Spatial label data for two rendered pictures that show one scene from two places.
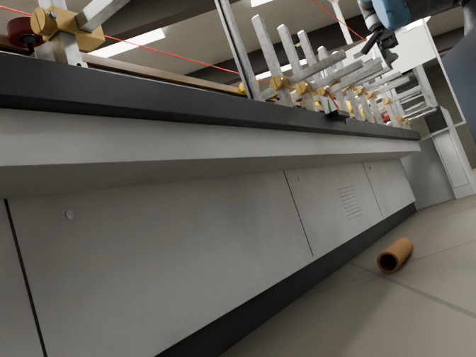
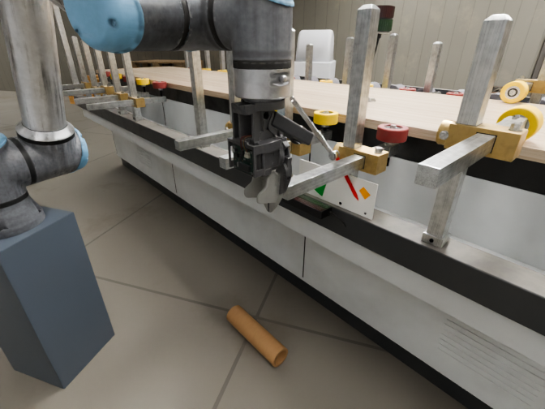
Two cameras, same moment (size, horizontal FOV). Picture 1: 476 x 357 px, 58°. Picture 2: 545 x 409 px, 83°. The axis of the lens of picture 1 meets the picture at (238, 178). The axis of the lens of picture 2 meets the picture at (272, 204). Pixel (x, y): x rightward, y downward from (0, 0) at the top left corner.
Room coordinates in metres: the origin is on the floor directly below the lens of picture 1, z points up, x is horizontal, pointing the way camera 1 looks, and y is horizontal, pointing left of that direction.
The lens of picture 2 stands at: (2.09, -1.34, 1.10)
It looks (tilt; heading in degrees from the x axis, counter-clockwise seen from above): 27 degrees down; 106
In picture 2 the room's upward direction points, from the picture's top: straight up
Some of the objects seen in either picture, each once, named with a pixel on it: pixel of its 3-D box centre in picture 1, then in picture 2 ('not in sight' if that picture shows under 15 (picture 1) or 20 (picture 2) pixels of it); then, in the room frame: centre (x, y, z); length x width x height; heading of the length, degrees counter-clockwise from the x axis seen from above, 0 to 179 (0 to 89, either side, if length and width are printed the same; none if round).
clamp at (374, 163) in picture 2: (324, 93); (358, 157); (2.09, -0.55, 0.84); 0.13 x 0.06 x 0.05; 149
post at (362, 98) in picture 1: (362, 98); not in sight; (2.71, -0.93, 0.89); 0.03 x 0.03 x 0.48; 59
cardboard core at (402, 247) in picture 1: (396, 253); (255, 333); (1.78, -0.51, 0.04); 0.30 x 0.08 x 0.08; 149
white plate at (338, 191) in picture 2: (332, 107); (332, 187); (2.03, -0.54, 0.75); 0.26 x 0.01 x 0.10; 149
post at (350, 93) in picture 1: (348, 88); not in sight; (2.50, -0.80, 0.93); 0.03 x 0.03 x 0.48; 59
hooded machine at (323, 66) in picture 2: not in sight; (314, 79); (1.31, 3.58, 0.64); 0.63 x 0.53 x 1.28; 89
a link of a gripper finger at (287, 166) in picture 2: not in sight; (279, 170); (1.96, -0.84, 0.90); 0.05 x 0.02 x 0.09; 149
